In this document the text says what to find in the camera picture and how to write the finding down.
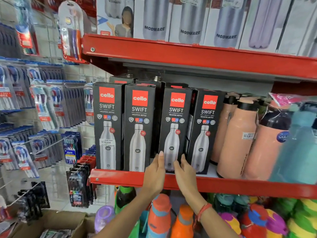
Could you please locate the person's right hand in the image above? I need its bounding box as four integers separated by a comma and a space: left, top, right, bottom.
173, 154, 205, 205

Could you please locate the teal plastic bottle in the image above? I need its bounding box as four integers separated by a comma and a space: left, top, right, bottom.
269, 103, 317, 185

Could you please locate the green and black bottle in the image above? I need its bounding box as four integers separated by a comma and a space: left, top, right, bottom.
115, 186, 137, 215

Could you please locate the peach flask with black cap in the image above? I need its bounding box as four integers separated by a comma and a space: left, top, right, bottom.
217, 97, 261, 179
244, 100, 294, 181
210, 93, 239, 165

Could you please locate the orange bottle with grey band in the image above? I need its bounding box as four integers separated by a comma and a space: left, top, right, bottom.
170, 204, 194, 238

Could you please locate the blue red toothbrush blister pack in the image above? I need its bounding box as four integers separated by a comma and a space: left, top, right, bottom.
14, 0, 39, 56

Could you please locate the row of black bottle boxes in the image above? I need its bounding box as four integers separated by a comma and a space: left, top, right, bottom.
93, 74, 226, 175

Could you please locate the orange bottle with blue band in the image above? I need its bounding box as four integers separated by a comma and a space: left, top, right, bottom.
146, 194, 172, 238

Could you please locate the clear toothbrush blister pack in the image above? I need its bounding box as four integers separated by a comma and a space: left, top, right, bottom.
84, 83, 94, 126

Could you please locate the row of blue-topped toothbrush packets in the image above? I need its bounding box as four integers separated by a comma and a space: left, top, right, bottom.
30, 80, 87, 131
0, 124, 63, 178
0, 57, 65, 112

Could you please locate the black cardboard bottle box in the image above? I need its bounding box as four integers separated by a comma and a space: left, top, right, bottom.
158, 87, 198, 174

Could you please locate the dark green bottle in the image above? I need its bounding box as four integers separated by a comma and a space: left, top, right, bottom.
233, 195, 250, 216
214, 194, 234, 214

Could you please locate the red metal shelf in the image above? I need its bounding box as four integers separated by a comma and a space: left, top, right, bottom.
82, 34, 317, 80
89, 168, 317, 199

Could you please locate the purple plastic bottle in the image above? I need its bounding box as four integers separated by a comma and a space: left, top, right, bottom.
94, 205, 116, 234

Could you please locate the person's left forearm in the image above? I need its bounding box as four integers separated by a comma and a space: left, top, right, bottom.
95, 189, 161, 238

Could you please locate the pink plastic packet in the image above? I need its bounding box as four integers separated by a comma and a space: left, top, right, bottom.
269, 93, 310, 107

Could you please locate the row of dark blue toothbrush packs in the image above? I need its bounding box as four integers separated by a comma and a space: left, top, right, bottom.
61, 131, 96, 164

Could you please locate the pile of colourful kids bottles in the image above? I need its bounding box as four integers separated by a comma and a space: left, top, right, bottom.
218, 197, 317, 238

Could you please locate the brown cardboard box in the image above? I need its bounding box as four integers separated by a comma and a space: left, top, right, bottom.
9, 209, 96, 238

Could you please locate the orange toothbrush blister pack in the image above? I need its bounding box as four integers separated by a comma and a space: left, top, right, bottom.
58, 0, 86, 64

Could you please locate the white wire grid panel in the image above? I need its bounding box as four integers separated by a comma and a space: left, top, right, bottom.
0, 0, 110, 211

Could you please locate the row of black red toothbrush packs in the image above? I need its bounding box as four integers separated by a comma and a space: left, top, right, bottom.
66, 156, 97, 208

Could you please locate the row of white bottle boxes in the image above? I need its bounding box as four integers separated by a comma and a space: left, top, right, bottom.
96, 0, 317, 58

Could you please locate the orange wrist band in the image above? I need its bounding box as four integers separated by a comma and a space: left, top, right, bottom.
195, 203, 213, 222

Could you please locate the row of dark toothbrush packets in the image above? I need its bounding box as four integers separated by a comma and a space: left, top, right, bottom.
0, 22, 21, 58

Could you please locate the person's right forearm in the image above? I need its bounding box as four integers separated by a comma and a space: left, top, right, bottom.
185, 197, 239, 238

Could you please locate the person's left hand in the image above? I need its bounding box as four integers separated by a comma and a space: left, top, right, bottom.
142, 151, 166, 196

